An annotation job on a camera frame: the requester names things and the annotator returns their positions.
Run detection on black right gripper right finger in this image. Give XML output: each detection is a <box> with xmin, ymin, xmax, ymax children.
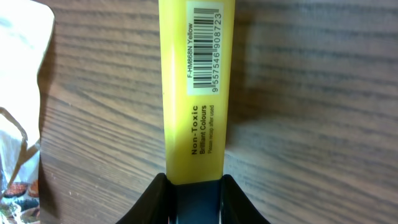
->
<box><xmin>220</xmin><ymin>174</ymin><xmax>271</xmax><ymax>224</ymax></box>

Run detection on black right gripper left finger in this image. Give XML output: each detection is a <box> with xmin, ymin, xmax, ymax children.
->
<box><xmin>116</xmin><ymin>173</ymin><xmax>174</xmax><ymax>224</ymax></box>

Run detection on yellow highlighter pen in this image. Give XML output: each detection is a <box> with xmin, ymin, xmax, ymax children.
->
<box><xmin>157</xmin><ymin>0</ymin><xmax>236</xmax><ymax>224</ymax></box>

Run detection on beige brown snack pouch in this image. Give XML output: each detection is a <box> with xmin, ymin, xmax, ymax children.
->
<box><xmin>1</xmin><ymin>0</ymin><xmax>55</xmax><ymax>224</ymax></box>

